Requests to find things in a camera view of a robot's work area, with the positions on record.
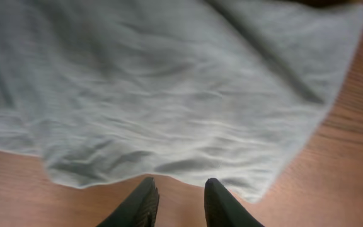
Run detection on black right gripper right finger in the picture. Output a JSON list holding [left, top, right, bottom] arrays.
[[204, 178, 264, 227]]

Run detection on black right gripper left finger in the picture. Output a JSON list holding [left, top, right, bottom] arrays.
[[96, 177, 159, 227]]

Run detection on light blue t-shirt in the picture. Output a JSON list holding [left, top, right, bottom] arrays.
[[0, 0, 363, 202]]

